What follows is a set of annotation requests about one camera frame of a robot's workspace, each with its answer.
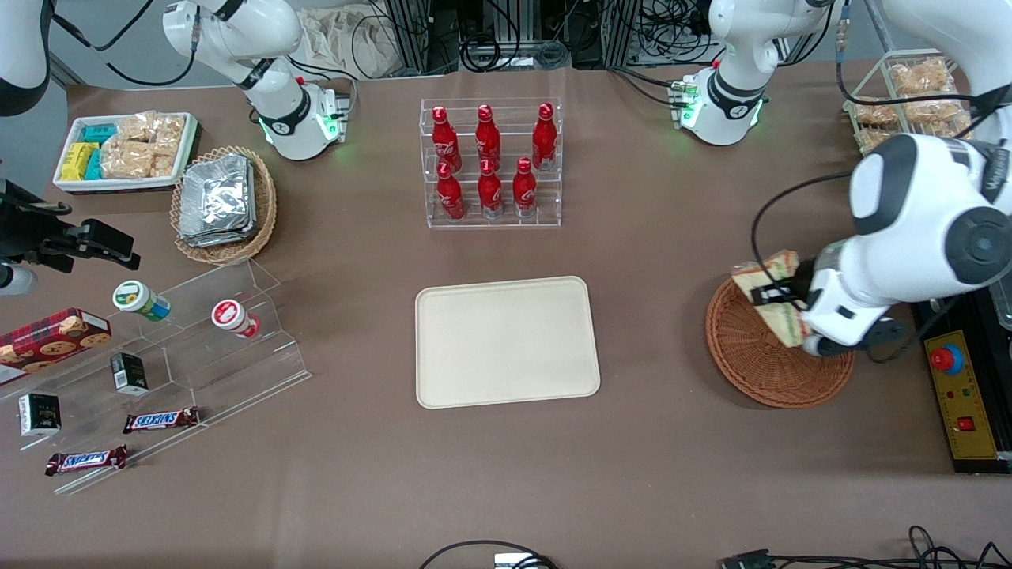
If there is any white rectangular snack tray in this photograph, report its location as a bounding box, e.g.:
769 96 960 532
52 111 198 194

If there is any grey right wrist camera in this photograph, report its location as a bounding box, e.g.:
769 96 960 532
0 265 39 297

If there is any small black box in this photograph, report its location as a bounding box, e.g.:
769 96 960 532
18 393 62 438
110 352 149 396

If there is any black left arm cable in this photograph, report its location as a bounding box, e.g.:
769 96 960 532
750 172 855 305

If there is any black looped cable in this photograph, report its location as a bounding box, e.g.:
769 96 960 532
417 540 559 569

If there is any stack of silver foil packs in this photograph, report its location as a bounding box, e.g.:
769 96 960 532
179 153 258 248

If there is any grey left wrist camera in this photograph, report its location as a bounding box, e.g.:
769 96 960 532
802 316 908 360

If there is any clear acrylic bottle rack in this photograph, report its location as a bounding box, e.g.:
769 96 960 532
420 97 564 230

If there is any red lid yogurt cup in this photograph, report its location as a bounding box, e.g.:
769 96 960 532
211 299 262 339

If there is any black metal machine base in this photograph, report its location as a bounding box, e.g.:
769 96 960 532
909 284 1012 475

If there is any brown Snickers bar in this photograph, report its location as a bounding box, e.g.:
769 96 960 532
123 406 200 435
45 445 129 477

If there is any triangle sandwich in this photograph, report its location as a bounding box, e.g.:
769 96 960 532
731 251 811 349

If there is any red tartan cookie box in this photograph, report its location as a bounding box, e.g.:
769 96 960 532
0 307 112 386

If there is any black cable with connector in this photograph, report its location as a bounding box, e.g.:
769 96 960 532
719 526 1012 569

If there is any clear acrylic stepped shelf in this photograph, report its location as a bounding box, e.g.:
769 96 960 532
0 257 312 496

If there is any yellow snack pack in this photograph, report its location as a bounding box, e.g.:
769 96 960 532
61 142 97 181

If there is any aluminium frame with cables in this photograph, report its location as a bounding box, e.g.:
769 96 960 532
383 0 716 73

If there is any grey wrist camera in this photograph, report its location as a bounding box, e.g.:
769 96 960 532
0 265 39 297
802 316 908 360

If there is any red cola bottle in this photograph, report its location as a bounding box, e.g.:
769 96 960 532
475 104 501 171
531 102 557 172
478 158 504 220
432 105 463 173
436 162 466 221
512 156 538 218

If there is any green lid yogurt cup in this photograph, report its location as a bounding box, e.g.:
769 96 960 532
111 280 172 322

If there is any beige cloth bag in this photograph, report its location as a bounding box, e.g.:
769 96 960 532
296 6 406 80

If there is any brown round wicker basket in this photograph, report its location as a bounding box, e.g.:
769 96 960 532
705 277 856 409

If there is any yellow emergency stop control box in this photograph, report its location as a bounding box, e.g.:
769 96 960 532
923 328 1001 462

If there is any light oval wicker basket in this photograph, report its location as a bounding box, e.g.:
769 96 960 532
170 145 278 265

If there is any cream plastic tray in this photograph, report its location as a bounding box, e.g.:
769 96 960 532
415 276 602 410

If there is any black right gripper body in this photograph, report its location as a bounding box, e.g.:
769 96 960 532
0 180 80 273

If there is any white wire rack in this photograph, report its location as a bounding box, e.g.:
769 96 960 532
846 49 977 155

